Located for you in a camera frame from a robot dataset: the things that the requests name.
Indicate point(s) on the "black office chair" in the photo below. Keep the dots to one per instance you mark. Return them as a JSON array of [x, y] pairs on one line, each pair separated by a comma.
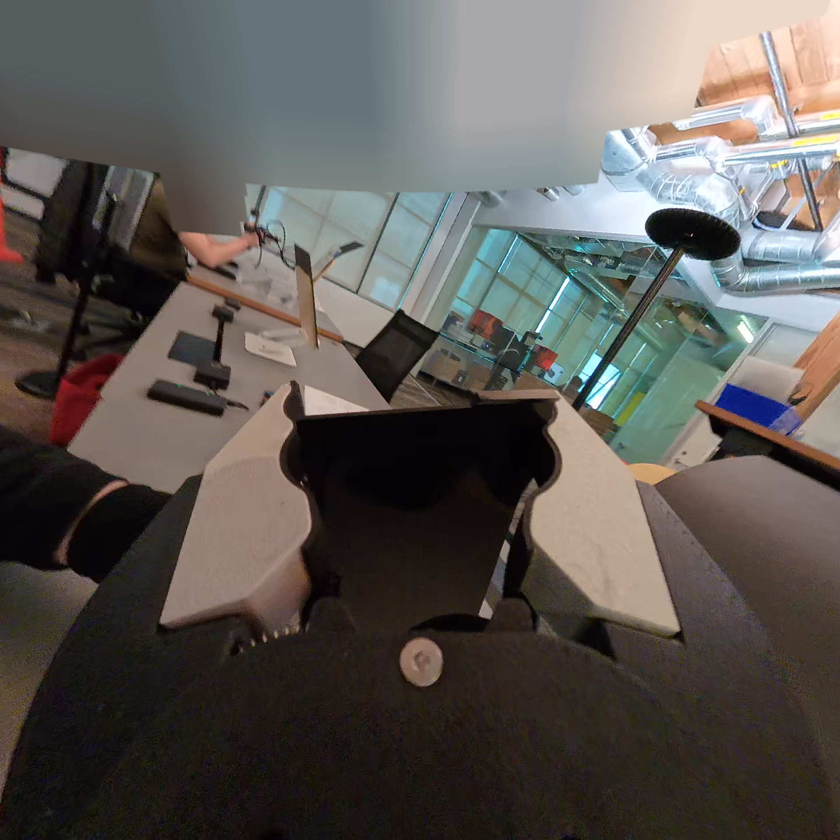
[[394, 355]]

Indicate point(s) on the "orange 3D printer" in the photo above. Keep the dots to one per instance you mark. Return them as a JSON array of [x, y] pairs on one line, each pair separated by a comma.
[[541, 358], [488, 326]]

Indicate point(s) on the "black device on stand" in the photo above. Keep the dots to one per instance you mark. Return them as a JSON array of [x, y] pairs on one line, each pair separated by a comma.
[[204, 355]]

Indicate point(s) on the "black flat rectangular device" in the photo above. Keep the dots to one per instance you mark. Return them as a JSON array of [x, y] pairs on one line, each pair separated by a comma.
[[187, 398]]

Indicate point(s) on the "wooden standing desk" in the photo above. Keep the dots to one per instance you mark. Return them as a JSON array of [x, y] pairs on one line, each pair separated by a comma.
[[775, 453]]

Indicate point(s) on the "small blue bin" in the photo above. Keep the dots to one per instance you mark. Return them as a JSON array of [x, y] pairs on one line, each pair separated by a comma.
[[755, 410]]

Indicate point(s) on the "black round-top pole stand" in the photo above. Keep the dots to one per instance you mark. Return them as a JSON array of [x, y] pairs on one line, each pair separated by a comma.
[[693, 234]]

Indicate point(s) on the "black fabric piece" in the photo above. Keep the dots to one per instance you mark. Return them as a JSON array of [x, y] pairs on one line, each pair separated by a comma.
[[414, 512]]

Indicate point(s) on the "orange traffic cone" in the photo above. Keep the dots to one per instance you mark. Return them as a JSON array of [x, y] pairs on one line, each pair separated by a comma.
[[8, 210]]

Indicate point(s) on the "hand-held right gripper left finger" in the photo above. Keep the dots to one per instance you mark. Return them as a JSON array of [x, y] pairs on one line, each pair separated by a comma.
[[236, 538]]

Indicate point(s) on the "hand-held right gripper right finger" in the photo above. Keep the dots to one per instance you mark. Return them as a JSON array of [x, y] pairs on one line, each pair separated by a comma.
[[604, 551]]

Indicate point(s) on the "silver bent duct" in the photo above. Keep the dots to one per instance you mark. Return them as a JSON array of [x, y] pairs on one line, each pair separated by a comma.
[[735, 158]]

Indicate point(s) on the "white flat device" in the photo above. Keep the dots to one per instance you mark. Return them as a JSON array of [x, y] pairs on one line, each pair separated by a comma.
[[272, 349]]

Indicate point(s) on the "person's left forearm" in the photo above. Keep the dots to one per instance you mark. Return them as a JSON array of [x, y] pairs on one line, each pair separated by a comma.
[[53, 505]]

